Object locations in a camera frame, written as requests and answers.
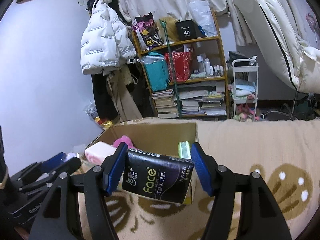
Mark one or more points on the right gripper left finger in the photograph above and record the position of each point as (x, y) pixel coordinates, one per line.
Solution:
(59, 214)

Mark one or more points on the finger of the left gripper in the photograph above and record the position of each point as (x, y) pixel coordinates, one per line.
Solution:
(35, 170)
(69, 167)

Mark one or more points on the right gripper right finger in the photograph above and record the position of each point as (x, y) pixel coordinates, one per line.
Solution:
(260, 215)

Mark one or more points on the pink plush bear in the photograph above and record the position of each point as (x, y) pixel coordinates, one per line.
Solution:
(124, 139)

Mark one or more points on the green tissue pack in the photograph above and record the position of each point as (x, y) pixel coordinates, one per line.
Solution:
(184, 150)

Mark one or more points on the black Face tissue pack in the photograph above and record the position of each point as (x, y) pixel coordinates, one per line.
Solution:
(157, 176)

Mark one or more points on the beige patterned blanket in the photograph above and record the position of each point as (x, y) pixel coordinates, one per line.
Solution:
(284, 153)

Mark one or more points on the bag of toys on floor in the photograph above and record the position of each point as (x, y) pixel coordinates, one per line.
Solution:
(91, 111)

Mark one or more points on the beige coat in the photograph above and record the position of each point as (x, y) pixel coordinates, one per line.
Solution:
(121, 97)

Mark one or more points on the cardboard box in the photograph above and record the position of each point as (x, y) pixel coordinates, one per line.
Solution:
(152, 135)

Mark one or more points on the stack of books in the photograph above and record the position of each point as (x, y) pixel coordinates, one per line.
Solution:
(165, 104)

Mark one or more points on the white puffer jacket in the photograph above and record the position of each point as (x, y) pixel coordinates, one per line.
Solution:
(105, 43)

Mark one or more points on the wooden shelf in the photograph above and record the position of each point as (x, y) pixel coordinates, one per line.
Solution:
(204, 94)

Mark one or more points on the teal bag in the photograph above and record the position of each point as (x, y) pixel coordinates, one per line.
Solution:
(156, 69)

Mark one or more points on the white rolling cart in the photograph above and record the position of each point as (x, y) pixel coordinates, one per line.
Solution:
(244, 89)

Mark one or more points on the colourful printed bag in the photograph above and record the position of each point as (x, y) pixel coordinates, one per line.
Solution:
(147, 32)

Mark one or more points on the red patterned bag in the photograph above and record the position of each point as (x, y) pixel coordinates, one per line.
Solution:
(182, 63)

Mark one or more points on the green pole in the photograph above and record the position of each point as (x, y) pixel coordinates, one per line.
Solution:
(172, 67)

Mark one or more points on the black box number 40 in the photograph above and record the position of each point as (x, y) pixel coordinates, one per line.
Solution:
(186, 30)

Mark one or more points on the cream folded mattress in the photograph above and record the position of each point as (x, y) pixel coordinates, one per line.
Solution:
(289, 57)

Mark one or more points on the white plastic bag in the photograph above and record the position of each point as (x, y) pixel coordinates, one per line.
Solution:
(202, 15)

